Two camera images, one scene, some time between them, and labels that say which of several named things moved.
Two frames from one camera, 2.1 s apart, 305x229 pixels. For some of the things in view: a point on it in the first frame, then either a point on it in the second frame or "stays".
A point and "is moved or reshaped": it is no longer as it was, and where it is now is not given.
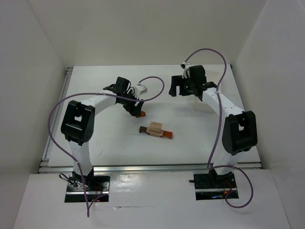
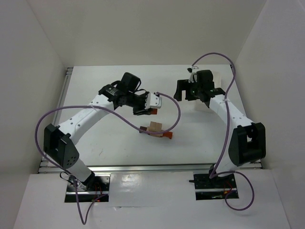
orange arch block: (167, 134) stays
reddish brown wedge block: (142, 114) is moved or reshaped
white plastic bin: (214, 79) stays
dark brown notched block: (142, 129) stays
